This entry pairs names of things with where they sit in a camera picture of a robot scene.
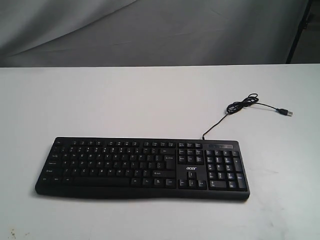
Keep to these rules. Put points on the black acer keyboard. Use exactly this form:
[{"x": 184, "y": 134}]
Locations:
[{"x": 143, "y": 168}]

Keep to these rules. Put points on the grey backdrop cloth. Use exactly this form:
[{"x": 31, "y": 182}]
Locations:
[{"x": 141, "y": 33}]

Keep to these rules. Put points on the black stand pole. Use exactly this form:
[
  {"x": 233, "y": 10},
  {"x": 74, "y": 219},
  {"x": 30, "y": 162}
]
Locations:
[{"x": 301, "y": 30}]

